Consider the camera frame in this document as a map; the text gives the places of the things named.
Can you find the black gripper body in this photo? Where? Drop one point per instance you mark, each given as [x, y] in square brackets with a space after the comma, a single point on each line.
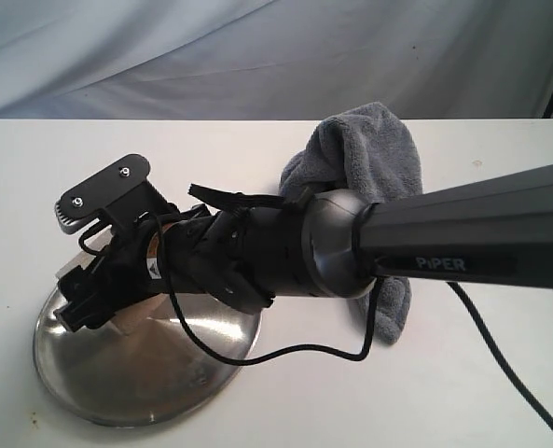
[172, 239]

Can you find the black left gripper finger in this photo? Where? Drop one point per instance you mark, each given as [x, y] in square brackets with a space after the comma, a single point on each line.
[88, 314]

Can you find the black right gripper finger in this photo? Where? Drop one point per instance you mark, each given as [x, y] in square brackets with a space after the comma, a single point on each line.
[78, 285]

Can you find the grey fleece towel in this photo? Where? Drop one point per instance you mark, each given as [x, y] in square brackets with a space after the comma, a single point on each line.
[367, 149]

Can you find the beige metal cube block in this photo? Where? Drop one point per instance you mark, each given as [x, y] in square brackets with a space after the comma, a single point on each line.
[131, 317]

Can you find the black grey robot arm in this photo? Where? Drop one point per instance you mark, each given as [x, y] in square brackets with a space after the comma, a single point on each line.
[246, 250]

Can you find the round stainless steel plate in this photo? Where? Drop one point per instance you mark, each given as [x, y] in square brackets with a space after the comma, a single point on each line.
[111, 379]

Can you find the white backdrop cloth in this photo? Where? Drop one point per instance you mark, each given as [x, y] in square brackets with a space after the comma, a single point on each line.
[273, 59]

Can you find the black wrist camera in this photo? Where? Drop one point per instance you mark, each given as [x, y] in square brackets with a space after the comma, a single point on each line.
[118, 196]

